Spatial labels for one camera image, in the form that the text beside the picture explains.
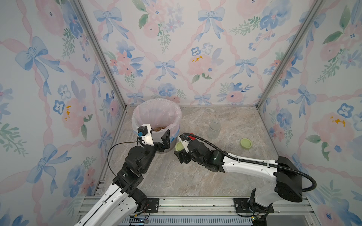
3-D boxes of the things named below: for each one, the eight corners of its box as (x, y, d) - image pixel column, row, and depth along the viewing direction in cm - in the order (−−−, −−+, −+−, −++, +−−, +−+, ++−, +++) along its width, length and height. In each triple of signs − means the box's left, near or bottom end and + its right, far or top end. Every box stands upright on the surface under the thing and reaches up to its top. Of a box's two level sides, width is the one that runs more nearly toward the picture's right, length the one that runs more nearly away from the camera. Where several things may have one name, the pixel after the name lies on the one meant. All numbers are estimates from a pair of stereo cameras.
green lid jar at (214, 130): (208, 139, 102) (211, 130, 93) (207, 131, 107) (209, 121, 97) (218, 139, 102) (221, 130, 93) (216, 131, 107) (220, 121, 98)
